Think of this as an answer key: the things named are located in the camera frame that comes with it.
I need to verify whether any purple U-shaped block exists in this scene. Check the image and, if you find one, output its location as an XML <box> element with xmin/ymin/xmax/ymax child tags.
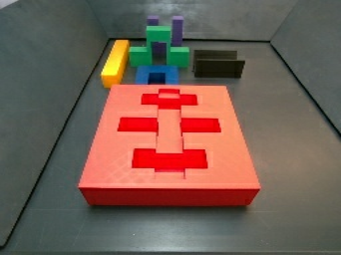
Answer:
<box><xmin>147</xmin><ymin>15</ymin><xmax>183</xmax><ymax>57</ymax></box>

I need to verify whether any red puzzle board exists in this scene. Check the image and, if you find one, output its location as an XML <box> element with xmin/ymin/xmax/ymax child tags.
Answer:
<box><xmin>79</xmin><ymin>85</ymin><xmax>260</xmax><ymax>206</ymax></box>

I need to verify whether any blue U-shaped block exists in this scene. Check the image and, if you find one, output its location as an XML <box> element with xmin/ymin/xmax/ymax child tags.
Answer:
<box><xmin>135</xmin><ymin>65</ymin><xmax>178</xmax><ymax>85</ymax></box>

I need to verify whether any yellow long block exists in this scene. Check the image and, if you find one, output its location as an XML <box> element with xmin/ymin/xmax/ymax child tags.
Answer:
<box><xmin>101</xmin><ymin>40</ymin><xmax>129</xmax><ymax>88</ymax></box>

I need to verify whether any black H-shaped block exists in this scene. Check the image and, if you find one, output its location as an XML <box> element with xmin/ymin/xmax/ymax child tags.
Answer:
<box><xmin>192</xmin><ymin>50</ymin><xmax>244</xmax><ymax>79</ymax></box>

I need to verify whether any green arch block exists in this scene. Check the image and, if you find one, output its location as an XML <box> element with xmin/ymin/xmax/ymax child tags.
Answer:
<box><xmin>129</xmin><ymin>26</ymin><xmax>190</xmax><ymax>68</ymax></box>

